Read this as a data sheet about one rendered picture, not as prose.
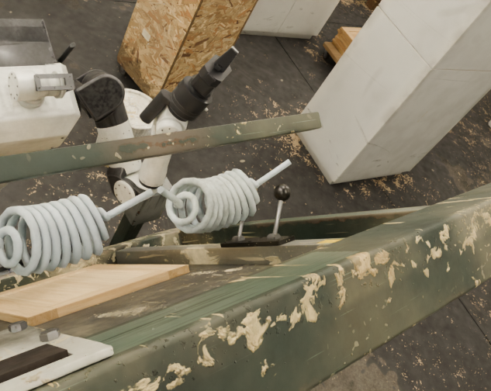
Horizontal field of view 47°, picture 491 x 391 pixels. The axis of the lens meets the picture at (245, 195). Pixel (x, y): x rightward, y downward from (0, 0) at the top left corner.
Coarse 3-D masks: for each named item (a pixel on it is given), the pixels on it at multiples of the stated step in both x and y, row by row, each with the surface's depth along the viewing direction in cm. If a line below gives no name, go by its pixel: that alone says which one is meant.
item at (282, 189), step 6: (276, 186) 121; (282, 186) 120; (288, 186) 121; (276, 192) 120; (282, 192) 120; (288, 192) 120; (276, 198) 121; (282, 198) 120; (288, 198) 121; (276, 216) 120; (276, 222) 119; (276, 228) 119; (270, 234) 119; (276, 234) 118
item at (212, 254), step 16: (304, 240) 114; (320, 240) 110; (128, 256) 164; (144, 256) 157; (160, 256) 150; (176, 256) 144; (192, 256) 139; (208, 256) 134; (224, 256) 129; (240, 256) 124; (256, 256) 120; (272, 256) 116; (288, 256) 113
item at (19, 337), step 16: (0, 336) 51; (16, 336) 49; (32, 336) 48; (48, 336) 45; (64, 336) 46; (0, 352) 45; (16, 352) 44; (80, 352) 40; (96, 352) 39; (112, 352) 40; (48, 368) 38; (64, 368) 38; (80, 368) 38; (0, 384) 36; (16, 384) 36; (32, 384) 36
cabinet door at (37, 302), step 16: (80, 272) 156; (96, 272) 149; (112, 272) 143; (128, 272) 137; (144, 272) 132; (160, 272) 125; (176, 272) 126; (16, 288) 149; (32, 288) 145; (48, 288) 139; (64, 288) 134; (80, 288) 129; (96, 288) 124; (112, 288) 118; (128, 288) 118; (0, 304) 127; (16, 304) 123; (32, 304) 118; (48, 304) 116; (64, 304) 110; (80, 304) 111; (96, 304) 114; (16, 320) 110; (32, 320) 105; (48, 320) 107
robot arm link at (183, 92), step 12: (204, 72) 127; (216, 72) 131; (228, 72) 134; (180, 84) 134; (192, 84) 131; (204, 84) 130; (216, 84) 129; (180, 96) 134; (192, 96) 132; (204, 96) 132; (192, 108) 134; (204, 108) 136
